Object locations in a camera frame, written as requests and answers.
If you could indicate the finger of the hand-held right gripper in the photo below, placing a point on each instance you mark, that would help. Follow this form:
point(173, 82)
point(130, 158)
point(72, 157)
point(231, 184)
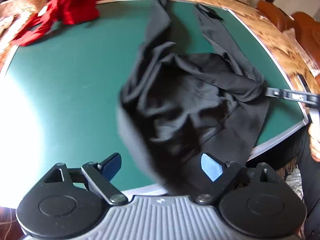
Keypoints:
point(287, 94)

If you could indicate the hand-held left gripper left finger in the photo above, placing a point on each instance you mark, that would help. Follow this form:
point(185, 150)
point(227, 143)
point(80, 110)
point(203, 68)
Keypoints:
point(112, 166)

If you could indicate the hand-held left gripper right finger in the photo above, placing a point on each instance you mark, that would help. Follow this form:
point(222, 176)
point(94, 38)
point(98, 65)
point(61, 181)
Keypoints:
point(211, 168)

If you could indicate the black pants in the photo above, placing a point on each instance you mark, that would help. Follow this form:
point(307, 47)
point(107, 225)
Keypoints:
point(190, 92)

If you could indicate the person's right hand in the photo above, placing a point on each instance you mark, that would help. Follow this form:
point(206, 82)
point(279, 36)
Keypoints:
point(315, 142)

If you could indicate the brown leather armchair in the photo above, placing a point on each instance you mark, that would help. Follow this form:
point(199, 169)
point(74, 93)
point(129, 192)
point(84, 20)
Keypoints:
point(307, 30)

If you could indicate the person's leg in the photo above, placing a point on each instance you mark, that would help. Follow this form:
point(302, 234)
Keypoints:
point(310, 192)

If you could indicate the red garment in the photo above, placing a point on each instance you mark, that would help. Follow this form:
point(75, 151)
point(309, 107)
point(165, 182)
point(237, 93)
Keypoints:
point(72, 7)

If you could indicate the tan quilted sofa cover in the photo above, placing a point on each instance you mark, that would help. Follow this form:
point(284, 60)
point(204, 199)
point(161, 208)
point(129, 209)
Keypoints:
point(22, 2)

